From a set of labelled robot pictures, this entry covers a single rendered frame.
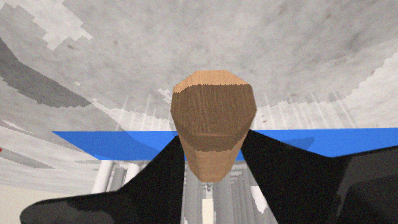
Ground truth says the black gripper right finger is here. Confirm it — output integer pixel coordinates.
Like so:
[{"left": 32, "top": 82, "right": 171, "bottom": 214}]
[{"left": 241, "top": 129, "right": 398, "bottom": 224}]

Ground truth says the blue flat strip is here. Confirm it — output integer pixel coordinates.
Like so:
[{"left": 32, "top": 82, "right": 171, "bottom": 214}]
[{"left": 52, "top": 128, "right": 398, "bottom": 161}]

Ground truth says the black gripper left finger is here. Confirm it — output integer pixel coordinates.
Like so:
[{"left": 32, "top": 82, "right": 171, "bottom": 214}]
[{"left": 19, "top": 135, "right": 185, "bottom": 224}]

